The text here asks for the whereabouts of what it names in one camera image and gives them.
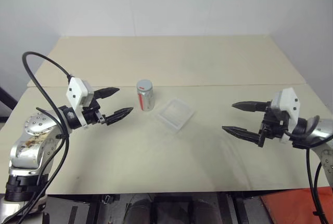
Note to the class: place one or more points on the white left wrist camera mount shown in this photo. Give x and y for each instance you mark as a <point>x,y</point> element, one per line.
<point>75,88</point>

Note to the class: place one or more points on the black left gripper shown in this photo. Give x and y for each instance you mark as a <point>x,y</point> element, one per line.
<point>91,116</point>

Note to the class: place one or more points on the orange red sheet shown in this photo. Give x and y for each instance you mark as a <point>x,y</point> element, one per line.
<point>291,205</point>

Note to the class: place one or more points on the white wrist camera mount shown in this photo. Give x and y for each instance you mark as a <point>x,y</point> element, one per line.
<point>75,88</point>
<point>288,101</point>

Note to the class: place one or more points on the small metal bracket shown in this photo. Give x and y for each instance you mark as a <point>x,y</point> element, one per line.
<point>107,199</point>

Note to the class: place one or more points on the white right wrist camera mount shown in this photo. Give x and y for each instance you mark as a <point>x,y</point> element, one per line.
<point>288,101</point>

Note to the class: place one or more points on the clear plastic container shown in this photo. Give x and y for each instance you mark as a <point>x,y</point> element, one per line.
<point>175,114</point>

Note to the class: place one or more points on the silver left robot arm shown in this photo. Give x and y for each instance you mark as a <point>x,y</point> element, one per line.
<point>33,130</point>

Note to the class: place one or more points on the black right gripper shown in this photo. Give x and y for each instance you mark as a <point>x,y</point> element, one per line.
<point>275,125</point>

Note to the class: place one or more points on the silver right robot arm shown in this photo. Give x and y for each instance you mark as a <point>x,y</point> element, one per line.
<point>323,130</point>

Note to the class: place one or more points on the silver red drink can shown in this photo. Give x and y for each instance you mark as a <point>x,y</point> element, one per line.
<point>145,102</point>

